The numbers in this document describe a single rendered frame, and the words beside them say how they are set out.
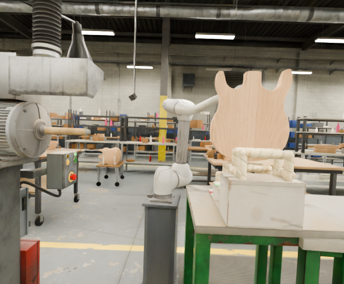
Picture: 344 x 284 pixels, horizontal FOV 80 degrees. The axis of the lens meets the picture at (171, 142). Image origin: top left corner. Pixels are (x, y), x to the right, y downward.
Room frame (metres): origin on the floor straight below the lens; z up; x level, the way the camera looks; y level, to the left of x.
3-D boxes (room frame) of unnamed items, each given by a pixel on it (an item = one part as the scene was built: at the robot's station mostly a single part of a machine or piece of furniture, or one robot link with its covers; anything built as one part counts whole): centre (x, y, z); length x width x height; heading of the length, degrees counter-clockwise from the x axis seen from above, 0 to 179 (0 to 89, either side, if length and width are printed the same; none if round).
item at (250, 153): (0.75, -0.35, 1.20); 0.20 x 0.03 x 0.03; 89
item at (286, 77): (0.94, -0.48, 1.51); 0.07 x 0.04 x 0.10; 89
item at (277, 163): (0.83, -0.43, 1.15); 0.03 x 0.03 x 0.09
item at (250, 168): (0.91, -0.35, 1.12); 0.20 x 0.03 x 0.03; 89
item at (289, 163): (0.75, -0.43, 1.15); 0.03 x 0.03 x 0.09
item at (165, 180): (1.70, 0.05, 0.87); 0.18 x 0.16 x 0.22; 134
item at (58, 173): (1.19, 0.71, 0.99); 0.24 x 0.21 x 0.26; 90
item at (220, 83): (0.95, -0.22, 1.50); 0.07 x 0.04 x 0.09; 89
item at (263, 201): (0.79, -0.35, 1.02); 0.27 x 0.15 x 0.17; 90
